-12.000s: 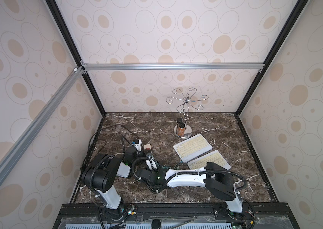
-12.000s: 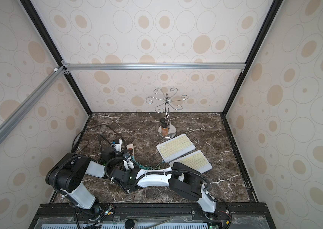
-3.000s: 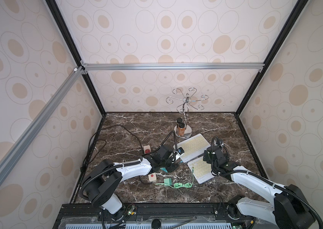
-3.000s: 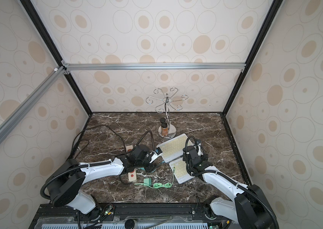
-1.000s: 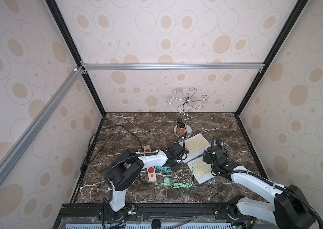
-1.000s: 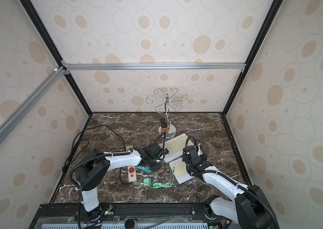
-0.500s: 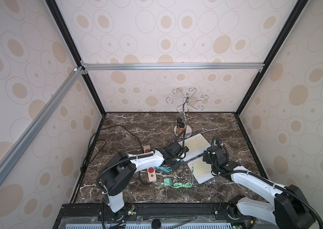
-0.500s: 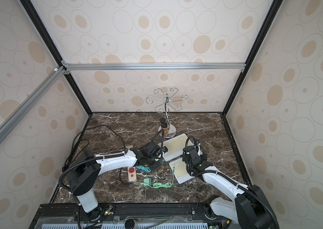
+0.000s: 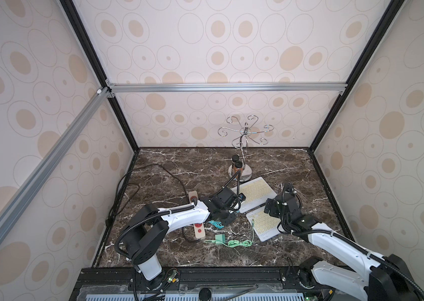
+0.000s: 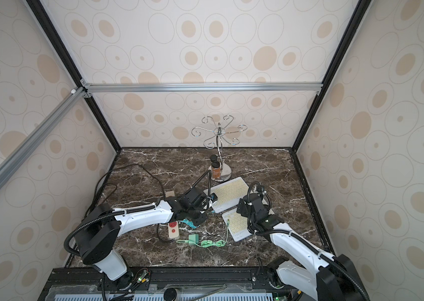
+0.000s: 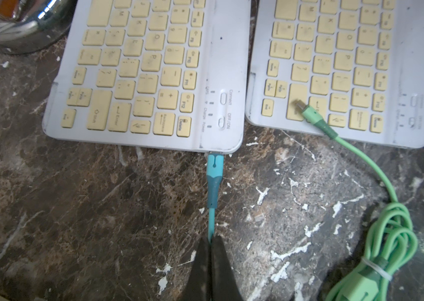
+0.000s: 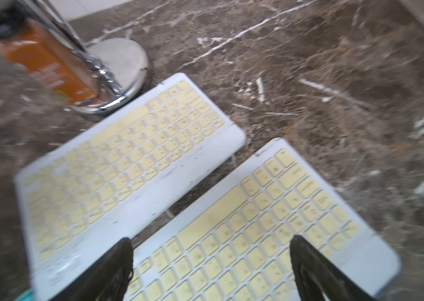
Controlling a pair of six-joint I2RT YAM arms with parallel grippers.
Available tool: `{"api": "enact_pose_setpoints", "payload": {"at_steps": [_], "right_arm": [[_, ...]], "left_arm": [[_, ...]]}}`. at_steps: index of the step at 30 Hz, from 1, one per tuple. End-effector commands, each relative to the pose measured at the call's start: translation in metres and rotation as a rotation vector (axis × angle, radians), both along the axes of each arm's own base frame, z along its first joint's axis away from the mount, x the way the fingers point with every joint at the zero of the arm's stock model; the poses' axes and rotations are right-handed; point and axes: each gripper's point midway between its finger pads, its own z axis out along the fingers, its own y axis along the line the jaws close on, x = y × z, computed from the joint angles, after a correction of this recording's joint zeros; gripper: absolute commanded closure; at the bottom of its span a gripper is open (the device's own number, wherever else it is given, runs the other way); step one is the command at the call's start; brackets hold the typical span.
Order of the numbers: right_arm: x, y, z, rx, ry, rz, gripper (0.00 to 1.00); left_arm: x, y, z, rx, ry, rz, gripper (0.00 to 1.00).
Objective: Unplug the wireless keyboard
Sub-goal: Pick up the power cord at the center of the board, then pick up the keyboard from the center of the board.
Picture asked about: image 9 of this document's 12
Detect dark spice bottle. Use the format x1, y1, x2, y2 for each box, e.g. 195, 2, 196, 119
232, 154, 240, 166

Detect aluminium left rail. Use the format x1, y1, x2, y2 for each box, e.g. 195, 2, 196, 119
0, 87, 110, 244

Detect aluminium rail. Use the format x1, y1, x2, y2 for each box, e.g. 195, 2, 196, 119
109, 82, 347, 94
0, 87, 110, 244

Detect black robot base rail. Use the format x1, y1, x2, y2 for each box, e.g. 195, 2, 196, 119
70, 266, 346, 300

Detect black power strip cord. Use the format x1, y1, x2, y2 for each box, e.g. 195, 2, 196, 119
107, 163, 198, 242

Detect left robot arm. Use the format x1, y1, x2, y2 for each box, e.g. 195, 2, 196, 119
114, 187, 246, 282

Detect orange spice bottle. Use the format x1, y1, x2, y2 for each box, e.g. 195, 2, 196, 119
233, 161, 244, 179

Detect light green charger plug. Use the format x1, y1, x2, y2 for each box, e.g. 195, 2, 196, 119
215, 234, 227, 245

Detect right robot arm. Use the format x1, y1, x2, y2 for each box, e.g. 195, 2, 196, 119
264, 183, 424, 300

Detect light green charging cable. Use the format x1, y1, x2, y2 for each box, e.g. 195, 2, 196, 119
204, 219, 256, 249

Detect white wireless keyboard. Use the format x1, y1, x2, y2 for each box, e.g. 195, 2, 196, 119
239, 177, 277, 213
246, 208, 280, 242

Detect chrome hook stand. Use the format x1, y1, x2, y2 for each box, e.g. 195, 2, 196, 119
218, 114, 274, 183

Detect aluminium back rail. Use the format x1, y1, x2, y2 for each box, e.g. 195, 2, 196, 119
109, 82, 347, 94

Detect beige red power strip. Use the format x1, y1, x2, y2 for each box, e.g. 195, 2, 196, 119
187, 191, 207, 240

